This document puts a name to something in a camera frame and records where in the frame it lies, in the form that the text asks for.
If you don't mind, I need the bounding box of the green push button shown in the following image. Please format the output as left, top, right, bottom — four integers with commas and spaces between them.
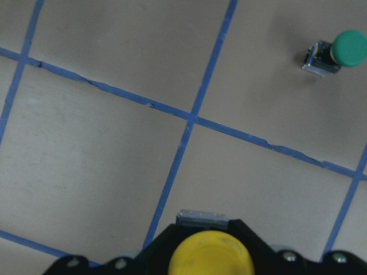
301, 30, 366, 77

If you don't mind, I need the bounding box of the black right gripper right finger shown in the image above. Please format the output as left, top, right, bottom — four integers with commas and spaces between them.
228, 219, 366, 274

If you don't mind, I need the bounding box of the yellow push button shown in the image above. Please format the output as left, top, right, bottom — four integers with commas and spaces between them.
167, 210, 255, 274

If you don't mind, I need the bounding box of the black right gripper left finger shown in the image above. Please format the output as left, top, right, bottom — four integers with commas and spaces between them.
42, 223, 184, 275

